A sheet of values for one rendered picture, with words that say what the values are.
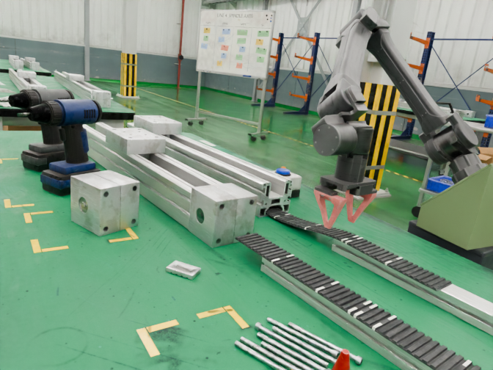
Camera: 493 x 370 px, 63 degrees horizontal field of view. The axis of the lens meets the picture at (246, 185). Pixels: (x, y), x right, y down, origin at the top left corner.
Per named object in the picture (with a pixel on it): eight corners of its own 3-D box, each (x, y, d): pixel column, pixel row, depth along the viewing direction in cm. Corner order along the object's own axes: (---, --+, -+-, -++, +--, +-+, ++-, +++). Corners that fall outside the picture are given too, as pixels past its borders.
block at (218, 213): (261, 237, 84) (266, 194, 81) (211, 248, 76) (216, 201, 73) (235, 222, 90) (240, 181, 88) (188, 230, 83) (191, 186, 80)
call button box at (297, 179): (299, 197, 114) (302, 175, 112) (274, 200, 108) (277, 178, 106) (280, 189, 120) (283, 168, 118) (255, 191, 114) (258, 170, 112)
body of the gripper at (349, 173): (318, 185, 79) (323, 148, 77) (349, 180, 85) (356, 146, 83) (344, 194, 74) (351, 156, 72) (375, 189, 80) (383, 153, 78)
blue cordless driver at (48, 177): (106, 186, 103) (106, 101, 97) (32, 204, 87) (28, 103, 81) (85, 180, 107) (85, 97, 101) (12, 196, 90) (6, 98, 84)
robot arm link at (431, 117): (384, 6, 109) (356, 33, 116) (361, 4, 100) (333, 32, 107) (481, 142, 102) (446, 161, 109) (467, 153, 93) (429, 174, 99)
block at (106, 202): (147, 222, 84) (149, 179, 82) (100, 236, 75) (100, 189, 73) (118, 208, 90) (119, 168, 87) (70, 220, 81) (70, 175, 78)
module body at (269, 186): (288, 211, 101) (293, 180, 98) (258, 217, 94) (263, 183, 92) (150, 144, 160) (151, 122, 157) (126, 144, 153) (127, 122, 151)
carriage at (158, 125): (180, 142, 141) (182, 122, 139) (152, 142, 134) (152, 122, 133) (161, 133, 153) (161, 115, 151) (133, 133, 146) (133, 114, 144)
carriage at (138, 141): (164, 162, 111) (166, 138, 109) (126, 164, 104) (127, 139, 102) (141, 149, 123) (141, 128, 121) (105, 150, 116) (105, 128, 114)
